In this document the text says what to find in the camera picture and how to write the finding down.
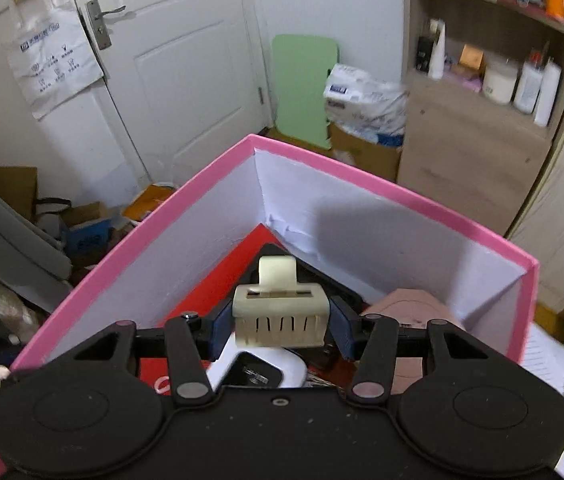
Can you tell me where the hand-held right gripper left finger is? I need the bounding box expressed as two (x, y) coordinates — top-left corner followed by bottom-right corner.
(72, 305), (235, 408)

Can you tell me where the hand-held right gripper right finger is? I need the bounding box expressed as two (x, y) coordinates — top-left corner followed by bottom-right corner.
(330, 298), (482, 406)

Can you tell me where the beige hair claw clip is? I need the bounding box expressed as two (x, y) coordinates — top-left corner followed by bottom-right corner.
(232, 256), (331, 350)

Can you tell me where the pink round case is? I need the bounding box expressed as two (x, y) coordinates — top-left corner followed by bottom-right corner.
(362, 287), (467, 396)

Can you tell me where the pink cardboard box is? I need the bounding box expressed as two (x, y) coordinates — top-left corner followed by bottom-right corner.
(9, 133), (540, 396)

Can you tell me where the red flat package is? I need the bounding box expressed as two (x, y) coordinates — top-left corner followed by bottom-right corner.
(134, 223), (363, 396)

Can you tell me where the black plastic case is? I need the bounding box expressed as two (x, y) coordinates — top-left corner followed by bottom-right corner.
(244, 242), (365, 321)

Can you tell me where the white tin with dark window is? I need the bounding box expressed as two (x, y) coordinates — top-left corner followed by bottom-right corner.
(206, 337), (309, 390)

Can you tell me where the yellow bag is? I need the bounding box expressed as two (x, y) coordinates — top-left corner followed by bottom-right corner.
(121, 182), (177, 228)

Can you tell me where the cardboard box with blue box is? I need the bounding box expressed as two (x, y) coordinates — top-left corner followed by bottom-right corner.
(59, 202), (118, 271)

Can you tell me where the brown cardboard box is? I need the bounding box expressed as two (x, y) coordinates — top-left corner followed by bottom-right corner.
(328, 122), (403, 183)

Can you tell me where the wooden shelf unit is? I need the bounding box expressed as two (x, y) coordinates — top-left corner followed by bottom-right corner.
(396, 0), (564, 236)

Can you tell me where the grey chair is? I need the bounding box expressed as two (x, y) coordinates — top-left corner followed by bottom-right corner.
(0, 165), (73, 291)

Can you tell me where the white tissue pack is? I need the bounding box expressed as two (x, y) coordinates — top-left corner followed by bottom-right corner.
(323, 63), (409, 148)

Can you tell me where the light green board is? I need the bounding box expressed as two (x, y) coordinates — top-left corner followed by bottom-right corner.
(270, 34), (340, 151)

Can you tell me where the white door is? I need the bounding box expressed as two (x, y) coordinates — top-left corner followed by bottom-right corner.
(0, 0), (273, 211)

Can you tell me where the flat brown cardboard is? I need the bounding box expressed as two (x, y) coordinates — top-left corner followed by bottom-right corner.
(0, 166), (38, 221)

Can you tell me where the small black box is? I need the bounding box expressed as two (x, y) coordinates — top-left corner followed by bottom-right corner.
(416, 35), (435, 72)

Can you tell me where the white tube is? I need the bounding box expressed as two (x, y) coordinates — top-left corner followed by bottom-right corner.
(428, 19), (447, 80)

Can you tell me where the white round jar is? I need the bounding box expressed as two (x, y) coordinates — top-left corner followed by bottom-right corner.
(482, 57), (520, 106)

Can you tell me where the small orange box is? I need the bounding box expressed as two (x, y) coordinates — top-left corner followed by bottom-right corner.
(459, 44), (486, 77)

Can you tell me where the white bottle with red cap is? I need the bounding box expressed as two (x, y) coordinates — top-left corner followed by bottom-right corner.
(513, 50), (545, 115)

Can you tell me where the white printed tote bag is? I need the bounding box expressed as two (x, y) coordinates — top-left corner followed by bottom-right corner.
(6, 2), (105, 121)

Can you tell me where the tall white bottle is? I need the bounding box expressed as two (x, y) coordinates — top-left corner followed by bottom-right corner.
(533, 57), (562, 128)

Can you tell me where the metal door handle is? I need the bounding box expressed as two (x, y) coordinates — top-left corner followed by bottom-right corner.
(85, 0), (127, 51)

